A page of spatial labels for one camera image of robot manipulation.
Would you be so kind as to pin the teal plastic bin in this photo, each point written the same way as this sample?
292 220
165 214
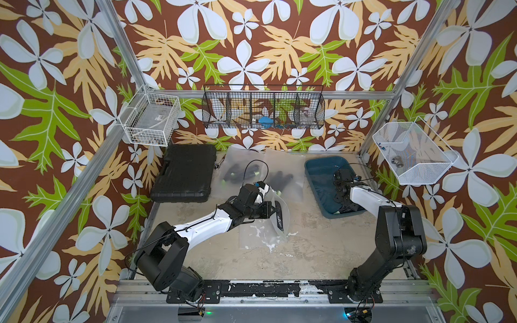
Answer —
320 175

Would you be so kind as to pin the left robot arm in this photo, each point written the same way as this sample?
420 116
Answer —
161 258

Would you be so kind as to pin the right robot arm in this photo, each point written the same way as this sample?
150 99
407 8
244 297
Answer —
399 235

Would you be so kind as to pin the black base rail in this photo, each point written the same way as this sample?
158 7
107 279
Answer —
334 290

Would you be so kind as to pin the white mesh basket right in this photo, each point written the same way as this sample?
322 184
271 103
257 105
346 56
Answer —
415 152

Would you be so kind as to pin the black tool case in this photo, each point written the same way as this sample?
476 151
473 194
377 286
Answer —
186 174

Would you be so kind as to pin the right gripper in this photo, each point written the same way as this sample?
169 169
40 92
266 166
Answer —
349 207

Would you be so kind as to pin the white wire basket left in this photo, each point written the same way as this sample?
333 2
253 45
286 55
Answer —
150 117

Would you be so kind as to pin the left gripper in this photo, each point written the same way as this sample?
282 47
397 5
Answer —
266 212

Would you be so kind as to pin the clear zip-top bag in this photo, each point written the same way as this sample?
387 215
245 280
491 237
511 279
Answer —
233 156
285 210
288 163

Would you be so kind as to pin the stack of clear bags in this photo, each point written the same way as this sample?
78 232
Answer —
262 233

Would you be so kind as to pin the black wire basket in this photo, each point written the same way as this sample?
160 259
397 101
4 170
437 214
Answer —
250 106

